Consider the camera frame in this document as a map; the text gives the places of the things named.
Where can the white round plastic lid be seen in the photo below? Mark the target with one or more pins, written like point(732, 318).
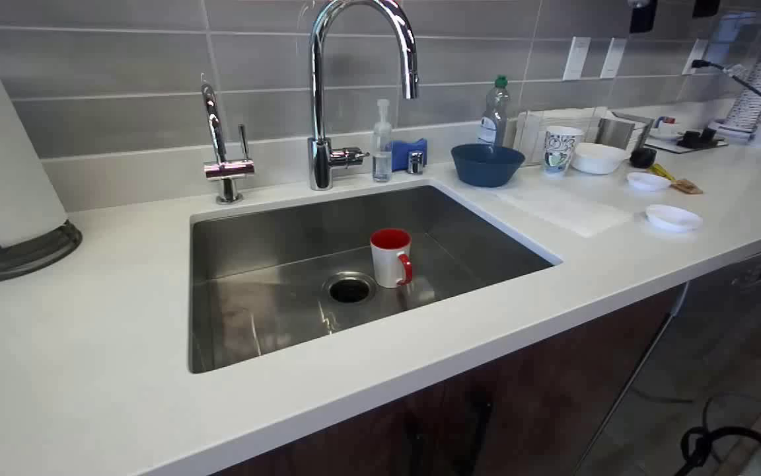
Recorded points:
point(649, 181)
point(671, 218)

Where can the white paper towel roll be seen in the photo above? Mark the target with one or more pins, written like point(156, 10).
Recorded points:
point(1, 159)

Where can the sink drain strainer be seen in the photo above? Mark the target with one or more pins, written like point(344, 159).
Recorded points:
point(349, 290)

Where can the metal napkin holder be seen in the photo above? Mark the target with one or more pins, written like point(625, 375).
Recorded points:
point(616, 133)

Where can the white bowl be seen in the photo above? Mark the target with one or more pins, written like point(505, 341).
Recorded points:
point(597, 159)

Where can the blue sponge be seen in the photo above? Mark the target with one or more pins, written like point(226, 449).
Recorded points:
point(408, 154)

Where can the patterned paper cup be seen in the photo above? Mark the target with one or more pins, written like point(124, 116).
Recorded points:
point(562, 152)

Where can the tall chrome gooseneck faucet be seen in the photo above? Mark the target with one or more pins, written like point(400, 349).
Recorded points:
point(319, 89)

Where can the white wall switch plate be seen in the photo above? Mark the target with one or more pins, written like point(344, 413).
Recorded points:
point(613, 59)
point(577, 58)

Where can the dark wooden cabinet front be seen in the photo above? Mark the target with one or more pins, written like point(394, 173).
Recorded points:
point(521, 407)

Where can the clear soap pump dispenser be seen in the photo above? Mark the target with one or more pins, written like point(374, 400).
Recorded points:
point(381, 154)

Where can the clear bottle green cap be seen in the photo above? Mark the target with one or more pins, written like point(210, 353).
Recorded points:
point(492, 121)

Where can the white paper towel sheet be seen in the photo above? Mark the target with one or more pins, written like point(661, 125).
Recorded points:
point(566, 210)

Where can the small chrome filter tap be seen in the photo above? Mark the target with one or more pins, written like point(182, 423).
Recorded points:
point(226, 169)

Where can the black paper towel holder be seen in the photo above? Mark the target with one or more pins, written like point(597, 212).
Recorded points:
point(38, 252)

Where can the grey dishwasher front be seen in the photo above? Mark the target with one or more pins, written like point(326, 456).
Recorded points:
point(715, 353)

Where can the white mug red inside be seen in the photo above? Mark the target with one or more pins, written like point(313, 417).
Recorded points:
point(387, 260)

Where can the dark blue bowl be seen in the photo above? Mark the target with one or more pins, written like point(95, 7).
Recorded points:
point(488, 169)

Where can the stainless steel sink basin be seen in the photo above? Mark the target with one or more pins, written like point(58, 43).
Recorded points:
point(256, 267)

